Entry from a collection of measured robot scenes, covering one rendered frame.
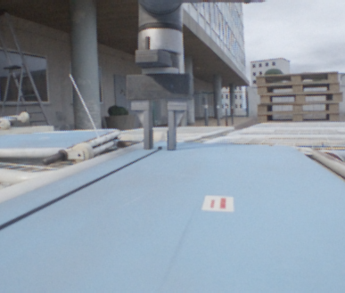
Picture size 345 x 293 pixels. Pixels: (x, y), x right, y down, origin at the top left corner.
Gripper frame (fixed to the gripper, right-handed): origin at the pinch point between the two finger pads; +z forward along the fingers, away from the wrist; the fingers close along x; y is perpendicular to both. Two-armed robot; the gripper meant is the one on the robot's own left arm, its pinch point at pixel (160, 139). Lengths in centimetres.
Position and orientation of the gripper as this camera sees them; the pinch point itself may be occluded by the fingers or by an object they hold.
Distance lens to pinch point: 58.4
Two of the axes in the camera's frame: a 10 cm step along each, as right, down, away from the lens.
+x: -9.7, -0.3, 2.2
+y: 2.3, -1.2, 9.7
